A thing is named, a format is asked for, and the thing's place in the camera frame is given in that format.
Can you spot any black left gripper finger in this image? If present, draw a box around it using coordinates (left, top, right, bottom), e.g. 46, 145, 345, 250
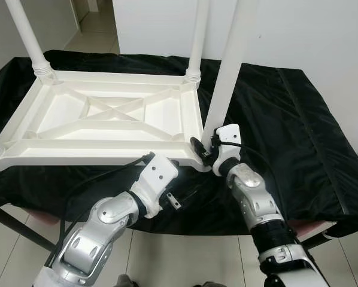
179, 181, 205, 201

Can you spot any grey left robot foot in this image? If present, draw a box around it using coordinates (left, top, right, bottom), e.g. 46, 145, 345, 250
114, 275, 138, 287

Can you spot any black cloth table cover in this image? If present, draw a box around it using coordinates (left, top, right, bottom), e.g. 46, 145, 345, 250
0, 50, 358, 239

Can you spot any black metal table leg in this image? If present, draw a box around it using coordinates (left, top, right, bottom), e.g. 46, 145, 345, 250
299, 230, 335, 251
0, 206, 57, 252

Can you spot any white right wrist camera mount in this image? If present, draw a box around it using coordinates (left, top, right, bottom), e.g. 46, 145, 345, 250
212, 123, 242, 175

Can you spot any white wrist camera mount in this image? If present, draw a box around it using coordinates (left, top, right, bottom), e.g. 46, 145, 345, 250
131, 153, 180, 217
212, 123, 242, 175

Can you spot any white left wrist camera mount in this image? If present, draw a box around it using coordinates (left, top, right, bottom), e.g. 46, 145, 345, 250
131, 153, 180, 217

